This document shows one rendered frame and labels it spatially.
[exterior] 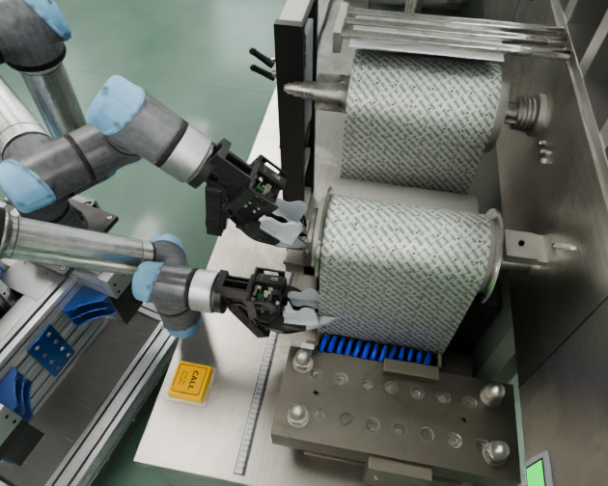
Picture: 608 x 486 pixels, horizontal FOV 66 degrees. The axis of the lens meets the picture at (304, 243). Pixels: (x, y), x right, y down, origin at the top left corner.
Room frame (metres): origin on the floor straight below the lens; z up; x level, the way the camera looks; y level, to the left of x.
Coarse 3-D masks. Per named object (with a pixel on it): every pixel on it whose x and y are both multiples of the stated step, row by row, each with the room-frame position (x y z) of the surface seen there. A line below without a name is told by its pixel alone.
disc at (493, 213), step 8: (488, 216) 0.48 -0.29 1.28; (496, 216) 0.45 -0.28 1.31; (496, 224) 0.44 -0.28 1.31; (496, 232) 0.42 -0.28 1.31; (496, 240) 0.41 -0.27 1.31; (496, 248) 0.40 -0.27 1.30; (496, 256) 0.39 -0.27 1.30; (496, 264) 0.37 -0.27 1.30; (496, 272) 0.37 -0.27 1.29; (488, 280) 0.37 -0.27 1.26; (496, 280) 0.36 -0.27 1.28; (488, 288) 0.36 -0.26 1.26; (480, 296) 0.37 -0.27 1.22; (488, 296) 0.35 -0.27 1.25
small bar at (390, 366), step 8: (384, 360) 0.34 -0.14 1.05; (392, 360) 0.34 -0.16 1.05; (384, 368) 0.33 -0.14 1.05; (392, 368) 0.33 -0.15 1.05; (400, 368) 0.33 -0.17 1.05; (408, 368) 0.33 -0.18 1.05; (416, 368) 0.33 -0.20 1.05; (424, 368) 0.33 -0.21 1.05; (432, 368) 0.33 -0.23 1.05; (400, 376) 0.32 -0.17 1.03; (408, 376) 0.32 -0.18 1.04; (416, 376) 0.31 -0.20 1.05; (424, 376) 0.31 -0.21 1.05; (432, 376) 0.31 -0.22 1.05
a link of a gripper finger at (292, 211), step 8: (280, 200) 0.50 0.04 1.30; (280, 208) 0.50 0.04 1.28; (288, 208) 0.50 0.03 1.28; (296, 208) 0.49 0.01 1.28; (304, 208) 0.49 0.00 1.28; (272, 216) 0.49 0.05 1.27; (280, 216) 0.49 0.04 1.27; (288, 216) 0.49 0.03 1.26; (296, 216) 0.49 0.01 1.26; (304, 232) 0.48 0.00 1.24
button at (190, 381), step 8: (184, 368) 0.38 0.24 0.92; (192, 368) 0.38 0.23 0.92; (200, 368) 0.38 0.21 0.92; (208, 368) 0.38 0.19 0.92; (176, 376) 0.36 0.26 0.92; (184, 376) 0.36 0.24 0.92; (192, 376) 0.36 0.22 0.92; (200, 376) 0.36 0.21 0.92; (208, 376) 0.37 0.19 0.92; (176, 384) 0.35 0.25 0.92; (184, 384) 0.35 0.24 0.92; (192, 384) 0.35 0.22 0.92; (200, 384) 0.35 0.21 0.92; (168, 392) 0.33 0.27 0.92; (176, 392) 0.33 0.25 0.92; (184, 392) 0.33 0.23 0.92; (192, 392) 0.33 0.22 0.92; (200, 392) 0.33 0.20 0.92; (192, 400) 0.32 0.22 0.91; (200, 400) 0.32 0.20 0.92
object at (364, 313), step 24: (336, 288) 0.40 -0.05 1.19; (360, 288) 0.40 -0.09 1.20; (336, 312) 0.40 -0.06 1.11; (360, 312) 0.40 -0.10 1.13; (384, 312) 0.39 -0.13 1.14; (408, 312) 0.38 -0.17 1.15; (432, 312) 0.37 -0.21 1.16; (456, 312) 0.37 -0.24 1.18; (336, 336) 0.40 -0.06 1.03; (360, 336) 0.39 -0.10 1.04; (384, 336) 0.39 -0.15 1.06; (408, 336) 0.38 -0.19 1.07; (432, 336) 0.37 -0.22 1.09
